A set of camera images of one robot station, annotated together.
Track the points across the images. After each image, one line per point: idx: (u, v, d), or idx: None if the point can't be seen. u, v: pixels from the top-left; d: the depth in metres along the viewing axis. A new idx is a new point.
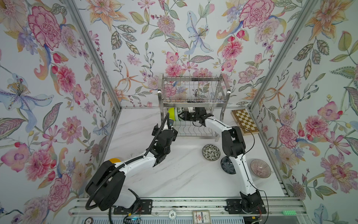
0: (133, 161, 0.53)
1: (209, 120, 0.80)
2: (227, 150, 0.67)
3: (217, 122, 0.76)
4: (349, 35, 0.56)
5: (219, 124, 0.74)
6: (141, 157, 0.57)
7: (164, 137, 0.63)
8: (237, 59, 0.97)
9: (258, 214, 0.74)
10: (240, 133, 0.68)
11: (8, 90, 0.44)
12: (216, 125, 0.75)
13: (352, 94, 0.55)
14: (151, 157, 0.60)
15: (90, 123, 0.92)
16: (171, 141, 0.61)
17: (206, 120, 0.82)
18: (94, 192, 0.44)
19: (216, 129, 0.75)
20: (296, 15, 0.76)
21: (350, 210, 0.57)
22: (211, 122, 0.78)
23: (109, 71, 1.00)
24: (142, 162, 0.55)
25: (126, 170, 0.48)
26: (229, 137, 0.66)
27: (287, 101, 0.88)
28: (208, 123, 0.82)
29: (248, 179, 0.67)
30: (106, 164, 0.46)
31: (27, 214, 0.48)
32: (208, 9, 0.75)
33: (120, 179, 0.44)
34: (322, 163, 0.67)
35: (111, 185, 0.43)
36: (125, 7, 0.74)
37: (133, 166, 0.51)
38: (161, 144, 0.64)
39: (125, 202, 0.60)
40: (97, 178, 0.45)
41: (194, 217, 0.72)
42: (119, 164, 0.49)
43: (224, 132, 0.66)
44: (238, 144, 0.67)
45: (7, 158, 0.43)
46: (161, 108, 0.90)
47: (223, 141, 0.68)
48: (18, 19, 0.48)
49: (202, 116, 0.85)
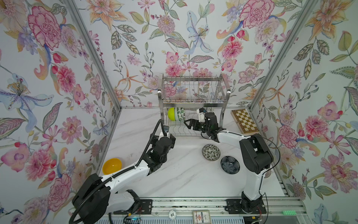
0: (120, 174, 0.50)
1: (223, 133, 0.70)
2: (251, 164, 0.53)
3: (232, 134, 0.65)
4: (349, 34, 0.56)
5: (235, 135, 0.63)
6: (133, 167, 0.54)
7: (161, 145, 0.60)
8: (237, 59, 0.97)
9: (258, 214, 0.74)
10: (263, 142, 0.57)
11: (8, 90, 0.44)
12: (230, 135, 0.65)
13: (352, 94, 0.55)
14: (143, 168, 0.56)
15: (90, 123, 0.92)
16: (168, 149, 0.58)
17: (219, 135, 0.72)
18: (80, 206, 0.43)
19: (233, 141, 0.63)
20: (296, 15, 0.76)
21: (350, 210, 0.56)
22: (224, 134, 0.69)
23: (109, 71, 1.00)
24: (133, 173, 0.52)
25: (112, 185, 0.45)
26: (250, 147, 0.54)
27: (287, 101, 0.88)
28: (222, 138, 0.71)
29: (258, 189, 0.63)
30: (93, 178, 0.44)
31: (27, 214, 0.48)
32: (208, 9, 0.75)
33: (105, 195, 0.42)
34: (322, 163, 0.67)
35: (96, 200, 0.41)
36: (125, 7, 0.74)
37: (121, 179, 0.48)
38: (158, 152, 0.62)
39: (125, 204, 0.61)
40: (83, 191, 0.44)
41: (194, 217, 0.72)
42: (106, 177, 0.46)
43: (242, 141, 0.55)
44: (265, 156, 0.54)
45: (7, 157, 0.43)
46: (161, 108, 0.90)
47: (244, 153, 0.55)
48: (18, 19, 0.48)
49: (213, 131, 0.76)
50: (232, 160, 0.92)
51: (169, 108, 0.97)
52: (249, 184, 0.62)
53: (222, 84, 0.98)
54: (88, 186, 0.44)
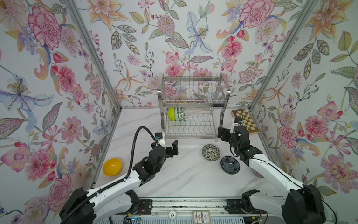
0: (108, 187, 0.48)
1: (259, 162, 0.55)
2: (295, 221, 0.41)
3: (277, 173, 0.49)
4: (349, 34, 0.56)
5: (281, 176, 0.48)
6: (122, 180, 0.52)
7: (154, 156, 0.57)
8: (237, 59, 0.97)
9: (258, 214, 0.74)
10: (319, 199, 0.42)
11: (8, 90, 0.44)
12: (274, 173, 0.50)
13: (352, 94, 0.55)
14: (133, 179, 0.54)
15: (90, 123, 0.92)
16: (162, 160, 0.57)
17: (252, 161, 0.57)
18: (65, 219, 0.43)
19: (275, 181, 0.48)
20: (296, 15, 0.76)
21: (350, 210, 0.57)
22: (264, 166, 0.53)
23: (109, 71, 1.00)
24: (120, 188, 0.50)
25: (97, 199, 0.44)
26: (303, 206, 0.40)
27: (288, 101, 0.87)
28: (258, 168, 0.55)
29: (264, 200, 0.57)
30: (79, 192, 0.44)
31: (28, 214, 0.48)
32: (208, 9, 0.75)
33: (88, 213, 0.41)
34: (322, 163, 0.67)
35: (79, 217, 0.40)
36: (125, 7, 0.74)
37: (107, 194, 0.47)
38: (152, 162, 0.58)
39: (120, 209, 0.61)
40: (69, 205, 0.43)
41: (194, 217, 0.72)
42: (91, 192, 0.45)
43: (292, 194, 0.42)
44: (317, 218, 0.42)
45: (7, 157, 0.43)
46: (161, 108, 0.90)
47: (289, 206, 0.42)
48: (18, 19, 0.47)
49: (244, 150, 0.62)
50: (232, 160, 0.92)
51: (169, 108, 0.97)
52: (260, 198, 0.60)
53: (222, 84, 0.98)
54: (74, 199, 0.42)
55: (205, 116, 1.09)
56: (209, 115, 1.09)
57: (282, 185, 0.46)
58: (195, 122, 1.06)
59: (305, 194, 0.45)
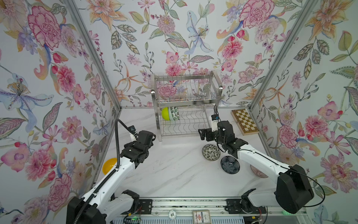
0: (103, 184, 0.45)
1: (246, 152, 0.57)
2: (287, 203, 0.43)
3: (265, 159, 0.51)
4: (349, 34, 0.56)
5: (268, 162, 0.50)
6: (115, 171, 0.49)
7: (145, 133, 0.60)
8: (237, 59, 0.97)
9: (258, 214, 0.74)
10: (305, 177, 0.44)
11: (8, 90, 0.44)
12: (262, 160, 0.51)
13: (352, 94, 0.55)
14: (126, 166, 0.51)
15: (90, 123, 0.92)
16: (151, 141, 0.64)
17: (240, 152, 0.59)
18: None
19: (264, 168, 0.51)
20: (296, 15, 0.76)
21: (350, 210, 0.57)
22: (251, 156, 0.55)
23: (109, 71, 1.00)
24: (116, 177, 0.48)
25: (98, 199, 0.42)
26: (291, 185, 0.43)
27: (287, 101, 0.88)
28: (246, 158, 0.58)
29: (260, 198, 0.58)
30: (76, 200, 0.41)
31: (27, 214, 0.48)
32: (208, 8, 0.75)
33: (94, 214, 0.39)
34: (322, 163, 0.67)
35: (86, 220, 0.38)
36: (125, 7, 0.74)
37: (106, 190, 0.44)
38: (143, 140, 0.60)
39: (124, 206, 0.61)
40: (70, 217, 0.40)
41: (194, 217, 0.72)
42: (88, 194, 0.42)
43: (281, 177, 0.43)
44: (306, 194, 0.44)
45: (7, 157, 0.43)
46: (155, 108, 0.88)
47: (279, 189, 0.44)
48: (18, 19, 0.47)
49: (229, 143, 0.64)
50: (232, 160, 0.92)
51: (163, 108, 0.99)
52: (259, 198, 0.59)
53: (216, 84, 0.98)
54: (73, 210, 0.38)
55: (199, 114, 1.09)
56: (202, 113, 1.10)
57: (271, 171, 0.47)
58: (189, 120, 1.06)
59: (292, 175, 0.48)
